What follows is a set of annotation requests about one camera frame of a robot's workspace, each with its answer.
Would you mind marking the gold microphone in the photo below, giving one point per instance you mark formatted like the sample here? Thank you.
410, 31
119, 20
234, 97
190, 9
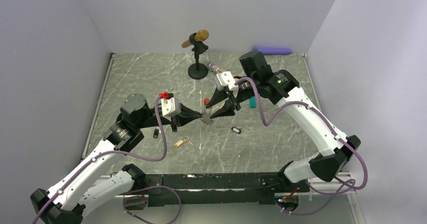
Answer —
199, 36

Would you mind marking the black microphone stand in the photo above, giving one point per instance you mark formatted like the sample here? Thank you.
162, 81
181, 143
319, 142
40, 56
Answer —
198, 71

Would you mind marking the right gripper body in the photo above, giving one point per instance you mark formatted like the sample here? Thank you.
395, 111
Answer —
245, 90

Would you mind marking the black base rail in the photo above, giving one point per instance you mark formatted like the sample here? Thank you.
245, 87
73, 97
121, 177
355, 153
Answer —
260, 187

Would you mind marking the purple microphone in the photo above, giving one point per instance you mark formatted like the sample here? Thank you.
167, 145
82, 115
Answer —
272, 50

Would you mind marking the red handled key holder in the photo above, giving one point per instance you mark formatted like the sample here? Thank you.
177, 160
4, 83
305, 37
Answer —
206, 112

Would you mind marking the yellow key tag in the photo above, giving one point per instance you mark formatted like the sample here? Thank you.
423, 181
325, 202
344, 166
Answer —
179, 142

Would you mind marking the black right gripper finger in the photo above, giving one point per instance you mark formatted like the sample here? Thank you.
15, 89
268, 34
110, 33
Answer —
218, 96
228, 109

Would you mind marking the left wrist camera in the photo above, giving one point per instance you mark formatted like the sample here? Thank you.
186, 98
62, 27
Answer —
168, 107

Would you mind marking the black tag with key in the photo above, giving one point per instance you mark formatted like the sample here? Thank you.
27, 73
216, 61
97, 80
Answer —
156, 133

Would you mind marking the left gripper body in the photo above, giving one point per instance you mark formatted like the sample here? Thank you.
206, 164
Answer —
172, 119

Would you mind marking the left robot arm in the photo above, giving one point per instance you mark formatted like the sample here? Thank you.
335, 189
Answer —
78, 193

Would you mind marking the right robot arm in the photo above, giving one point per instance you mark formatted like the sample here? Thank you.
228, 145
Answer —
281, 88

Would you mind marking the teal block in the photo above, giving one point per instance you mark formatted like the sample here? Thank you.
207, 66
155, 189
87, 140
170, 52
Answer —
252, 102

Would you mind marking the glitter silver microphone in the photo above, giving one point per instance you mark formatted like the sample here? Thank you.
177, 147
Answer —
218, 70

